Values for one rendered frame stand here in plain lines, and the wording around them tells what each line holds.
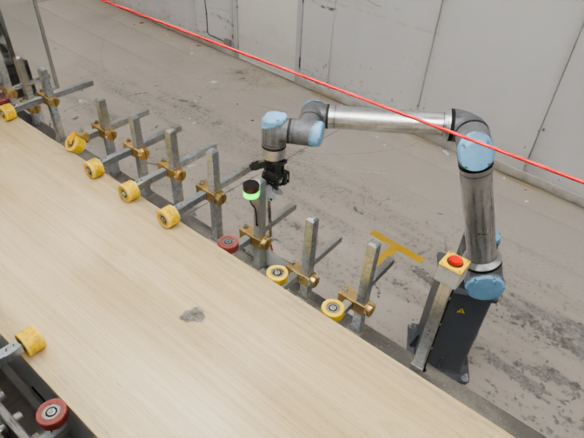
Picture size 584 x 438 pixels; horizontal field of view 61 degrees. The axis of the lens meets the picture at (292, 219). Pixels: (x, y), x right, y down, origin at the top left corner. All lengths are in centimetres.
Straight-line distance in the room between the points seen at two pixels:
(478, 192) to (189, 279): 106
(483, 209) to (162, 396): 123
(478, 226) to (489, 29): 241
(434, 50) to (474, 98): 50
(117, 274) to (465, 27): 319
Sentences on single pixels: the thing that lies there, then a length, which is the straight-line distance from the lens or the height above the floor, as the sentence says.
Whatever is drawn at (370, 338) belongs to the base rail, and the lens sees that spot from 194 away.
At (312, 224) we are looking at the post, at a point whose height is 109.
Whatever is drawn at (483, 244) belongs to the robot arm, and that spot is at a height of 99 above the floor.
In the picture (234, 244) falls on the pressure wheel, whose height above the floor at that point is 91.
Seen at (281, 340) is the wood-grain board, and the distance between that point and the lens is 164.
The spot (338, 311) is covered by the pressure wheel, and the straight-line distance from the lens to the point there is 172.
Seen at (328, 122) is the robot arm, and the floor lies 133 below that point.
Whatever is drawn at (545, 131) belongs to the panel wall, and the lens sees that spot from 418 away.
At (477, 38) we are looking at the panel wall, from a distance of 418.
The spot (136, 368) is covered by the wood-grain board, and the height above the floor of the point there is 90.
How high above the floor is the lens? 222
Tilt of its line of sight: 40 degrees down
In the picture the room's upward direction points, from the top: 4 degrees clockwise
